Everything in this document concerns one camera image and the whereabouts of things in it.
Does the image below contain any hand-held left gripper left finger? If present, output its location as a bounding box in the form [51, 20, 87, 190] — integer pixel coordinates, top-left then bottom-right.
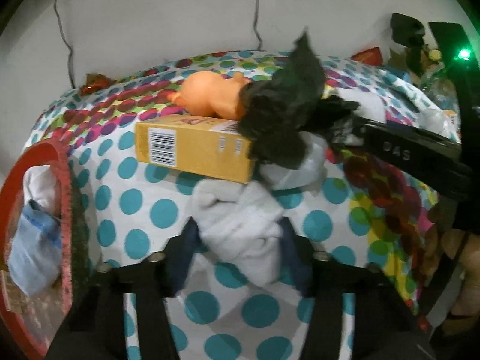
[47, 215, 199, 360]

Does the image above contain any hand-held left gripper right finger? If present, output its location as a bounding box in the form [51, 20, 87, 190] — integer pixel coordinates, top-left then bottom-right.
[279, 215, 437, 360]

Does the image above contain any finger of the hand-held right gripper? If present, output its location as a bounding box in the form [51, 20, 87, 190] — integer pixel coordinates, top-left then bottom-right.
[354, 117, 460, 147]

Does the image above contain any black cloth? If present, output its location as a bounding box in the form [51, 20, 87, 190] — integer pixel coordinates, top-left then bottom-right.
[237, 31, 361, 170]

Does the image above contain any yellow cardboard box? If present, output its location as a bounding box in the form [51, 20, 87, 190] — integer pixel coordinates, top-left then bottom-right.
[134, 115, 258, 184]

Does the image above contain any round red tray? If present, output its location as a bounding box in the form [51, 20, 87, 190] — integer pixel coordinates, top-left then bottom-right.
[0, 142, 92, 360]

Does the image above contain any light blue sock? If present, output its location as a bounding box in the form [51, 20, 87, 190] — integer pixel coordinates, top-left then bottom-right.
[7, 200, 63, 296]

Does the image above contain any grey white sock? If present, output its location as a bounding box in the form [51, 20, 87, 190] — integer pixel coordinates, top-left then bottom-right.
[412, 108, 451, 140]

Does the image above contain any polka dot tablecloth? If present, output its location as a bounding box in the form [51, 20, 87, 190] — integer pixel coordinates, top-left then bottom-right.
[22, 49, 462, 360]

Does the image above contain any red packet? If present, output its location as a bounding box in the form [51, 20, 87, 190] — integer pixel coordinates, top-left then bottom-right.
[352, 46, 384, 65]

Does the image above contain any white grey cloth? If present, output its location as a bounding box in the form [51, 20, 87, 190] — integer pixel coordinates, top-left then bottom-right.
[258, 134, 328, 193]

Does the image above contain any black stand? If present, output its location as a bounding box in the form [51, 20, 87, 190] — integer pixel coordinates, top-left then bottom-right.
[389, 12, 427, 76]

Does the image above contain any orange rubber toy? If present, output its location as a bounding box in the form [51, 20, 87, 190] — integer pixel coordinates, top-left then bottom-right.
[170, 71, 253, 121]

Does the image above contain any red orange wrapper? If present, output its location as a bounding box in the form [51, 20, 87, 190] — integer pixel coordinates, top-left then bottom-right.
[80, 72, 114, 95]

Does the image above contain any black cable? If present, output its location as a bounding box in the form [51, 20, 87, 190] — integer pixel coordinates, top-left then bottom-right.
[53, 0, 76, 88]
[252, 0, 264, 52]

